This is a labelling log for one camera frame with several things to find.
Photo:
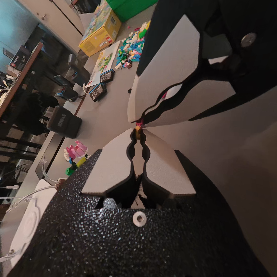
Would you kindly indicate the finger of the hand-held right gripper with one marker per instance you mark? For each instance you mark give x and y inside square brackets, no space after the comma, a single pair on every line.
[201,99]
[164,58]

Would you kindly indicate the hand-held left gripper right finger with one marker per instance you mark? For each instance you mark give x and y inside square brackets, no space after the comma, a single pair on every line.
[168,168]

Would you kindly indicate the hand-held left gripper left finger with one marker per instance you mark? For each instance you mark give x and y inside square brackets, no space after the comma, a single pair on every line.
[108,168]

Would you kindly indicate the green lego flower model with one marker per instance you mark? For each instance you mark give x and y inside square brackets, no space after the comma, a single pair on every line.
[76,150]

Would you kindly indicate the yellow lego clip piece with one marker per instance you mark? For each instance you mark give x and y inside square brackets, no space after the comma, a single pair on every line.
[138,132]

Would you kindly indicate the clear lego bar assembly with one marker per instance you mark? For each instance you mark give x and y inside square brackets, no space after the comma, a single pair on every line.
[60,182]

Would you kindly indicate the pile of mixed colourful lego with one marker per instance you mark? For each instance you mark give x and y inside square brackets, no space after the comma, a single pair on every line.
[132,47]

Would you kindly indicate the lego instruction booklet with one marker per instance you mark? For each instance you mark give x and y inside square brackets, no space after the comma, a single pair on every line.
[103,62]

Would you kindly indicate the yellow lego set box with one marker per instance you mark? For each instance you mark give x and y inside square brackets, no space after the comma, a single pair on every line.
[101,32]

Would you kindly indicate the dark lego box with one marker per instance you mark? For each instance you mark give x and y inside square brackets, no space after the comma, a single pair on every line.
[18,58]

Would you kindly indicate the black battery pack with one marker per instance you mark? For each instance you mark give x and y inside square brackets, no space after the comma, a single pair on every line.
[107,75]
[101,98]
[97,89]

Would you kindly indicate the stack of green plastic bins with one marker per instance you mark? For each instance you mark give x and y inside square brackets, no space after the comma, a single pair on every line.
[129,8]

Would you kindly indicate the black charger case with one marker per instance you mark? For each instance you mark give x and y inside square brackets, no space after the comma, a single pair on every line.
[65,122]

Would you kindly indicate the black battery charger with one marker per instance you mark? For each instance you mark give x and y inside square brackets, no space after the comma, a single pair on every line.
[65,89]
[79,69]

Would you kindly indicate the white stand with clear posts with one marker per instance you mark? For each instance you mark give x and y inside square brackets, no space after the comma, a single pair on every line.
[32,227]

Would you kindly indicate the white cabinet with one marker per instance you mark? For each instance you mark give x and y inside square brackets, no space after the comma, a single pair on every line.
[65,8]

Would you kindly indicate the wooden edged table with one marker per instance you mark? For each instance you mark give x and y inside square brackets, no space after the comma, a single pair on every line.
[21,73]

